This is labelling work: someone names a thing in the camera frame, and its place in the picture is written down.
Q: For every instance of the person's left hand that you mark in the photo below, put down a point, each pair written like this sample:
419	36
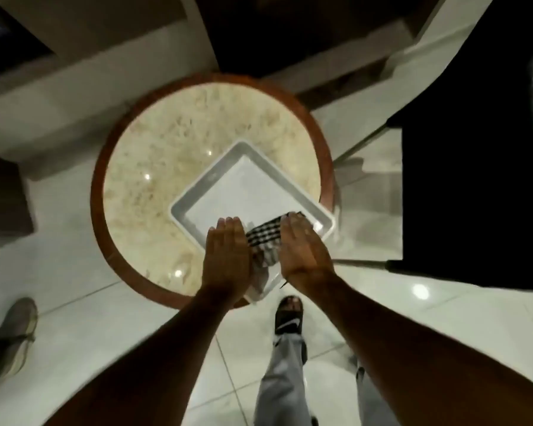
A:
226	259

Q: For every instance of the person's right hand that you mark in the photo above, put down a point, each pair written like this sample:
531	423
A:
304	255

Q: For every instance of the black white checkered cloth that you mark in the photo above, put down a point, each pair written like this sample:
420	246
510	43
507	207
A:
266	239

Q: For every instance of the black upholstered chair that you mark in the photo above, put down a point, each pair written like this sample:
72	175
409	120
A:
471	173

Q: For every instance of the person's right forearm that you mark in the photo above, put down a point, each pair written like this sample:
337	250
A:
417	363

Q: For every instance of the person's left forearm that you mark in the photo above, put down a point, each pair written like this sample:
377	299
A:
160	368

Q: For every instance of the black left sandal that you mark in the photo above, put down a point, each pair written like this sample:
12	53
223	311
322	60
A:
288	317

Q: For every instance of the white square tray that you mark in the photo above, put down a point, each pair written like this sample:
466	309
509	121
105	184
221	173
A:
248	186

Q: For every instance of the round marble table wooden rim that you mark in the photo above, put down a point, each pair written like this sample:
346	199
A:
160	150

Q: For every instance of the light grey pants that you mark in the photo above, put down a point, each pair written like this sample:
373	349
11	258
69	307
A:
280	386

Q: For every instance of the dark sofa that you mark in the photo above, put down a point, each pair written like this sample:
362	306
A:
302	31

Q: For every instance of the brown furniture piece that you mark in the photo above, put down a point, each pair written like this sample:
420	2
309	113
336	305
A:
4	199

